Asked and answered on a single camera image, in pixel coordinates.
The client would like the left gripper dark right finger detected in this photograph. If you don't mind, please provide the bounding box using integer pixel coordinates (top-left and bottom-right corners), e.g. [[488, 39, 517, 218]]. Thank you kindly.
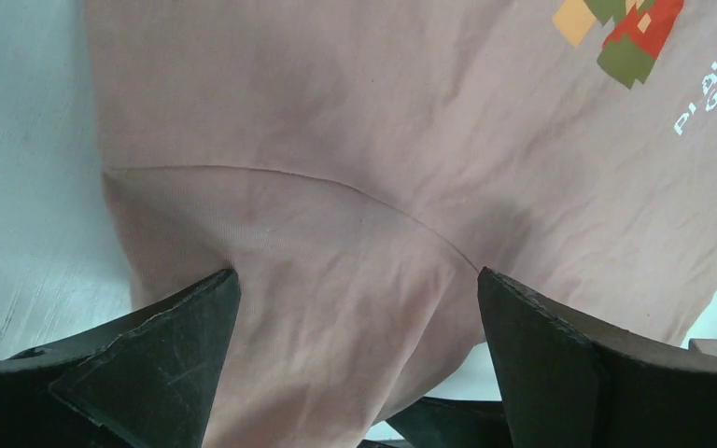
[[478, 269, 717, 447]]

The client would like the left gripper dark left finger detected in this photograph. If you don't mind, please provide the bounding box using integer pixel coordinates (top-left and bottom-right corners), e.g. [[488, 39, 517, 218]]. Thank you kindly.
[[0, 270, 241, 447]]

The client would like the beige pink printed t-shirt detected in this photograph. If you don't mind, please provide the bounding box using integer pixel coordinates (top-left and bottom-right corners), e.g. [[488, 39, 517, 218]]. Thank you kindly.
[[84, 1, 717, 447]]

